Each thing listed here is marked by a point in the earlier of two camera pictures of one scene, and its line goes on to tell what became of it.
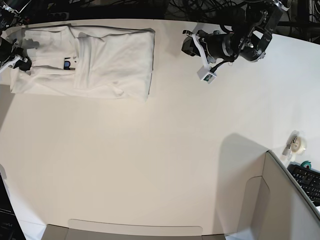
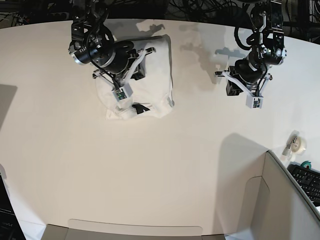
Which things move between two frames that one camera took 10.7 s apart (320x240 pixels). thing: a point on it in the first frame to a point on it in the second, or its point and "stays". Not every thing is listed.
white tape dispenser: (297, 145) stays
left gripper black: (7, 52) to (134, 70)
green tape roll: (305, 163) stays
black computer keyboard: (309, 179) stays
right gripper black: (189, 46) to (233, 89)
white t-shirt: (83, 60) to (152, 97)
